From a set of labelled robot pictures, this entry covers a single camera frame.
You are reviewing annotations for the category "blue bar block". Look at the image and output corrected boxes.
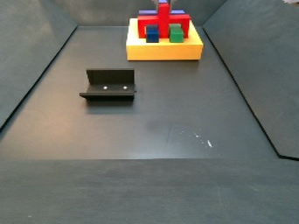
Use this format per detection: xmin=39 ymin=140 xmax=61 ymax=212
xmin=146 ymin=24 xmax=159 ymax=43

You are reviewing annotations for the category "red cross-shaped block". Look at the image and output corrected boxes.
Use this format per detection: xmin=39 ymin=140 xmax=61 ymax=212
xmin=138 ymin=3 xmax=191 ymax=39

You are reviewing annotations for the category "black U-shaped holder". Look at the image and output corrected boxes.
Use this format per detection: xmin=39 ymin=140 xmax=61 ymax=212
xmin=79 ymin=68 xmax=137 ymax=101

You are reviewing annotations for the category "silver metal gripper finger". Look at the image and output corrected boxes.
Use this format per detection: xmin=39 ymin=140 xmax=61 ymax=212
xmin=153 ymin=0 xmax=159 ymax=11

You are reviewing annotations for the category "green bar block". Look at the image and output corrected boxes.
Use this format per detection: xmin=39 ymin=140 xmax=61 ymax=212
xmin=170 ymin=24 xmax=185 ymax=43

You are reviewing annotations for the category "purple cross-shaped block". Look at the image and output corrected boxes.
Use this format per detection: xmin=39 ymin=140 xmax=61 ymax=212
xmin=138 ymin=0 xmax=186 ymax=15

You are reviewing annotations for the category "yellow base board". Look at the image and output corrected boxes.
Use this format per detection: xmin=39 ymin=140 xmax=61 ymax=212
xmin=126 ymin=18 xmax=203 ymax=61

